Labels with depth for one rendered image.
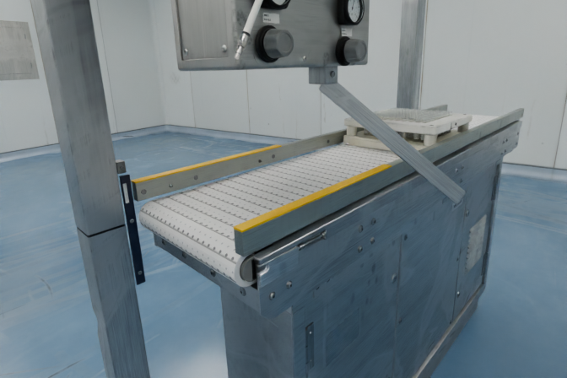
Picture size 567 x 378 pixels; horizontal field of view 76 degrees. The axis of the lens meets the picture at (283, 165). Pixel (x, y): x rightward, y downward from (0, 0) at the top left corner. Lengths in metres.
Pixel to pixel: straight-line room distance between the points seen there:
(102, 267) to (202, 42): 0.43
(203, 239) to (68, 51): 0.32
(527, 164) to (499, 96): 0.66
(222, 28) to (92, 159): 0.34
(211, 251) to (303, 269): 0.13
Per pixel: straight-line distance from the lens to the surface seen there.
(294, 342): 0.66
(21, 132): 5.68
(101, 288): 0.69
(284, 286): 0.50
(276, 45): 0.34
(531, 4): 3.87
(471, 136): 1.04
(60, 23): 0.61
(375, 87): 4.16
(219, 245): 0.48
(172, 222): 0.56
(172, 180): 0.66
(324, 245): 0.55
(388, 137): 0.55
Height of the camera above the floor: 1.04
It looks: 16 degrees down
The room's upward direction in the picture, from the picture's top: 2 degrees counter-clockwise
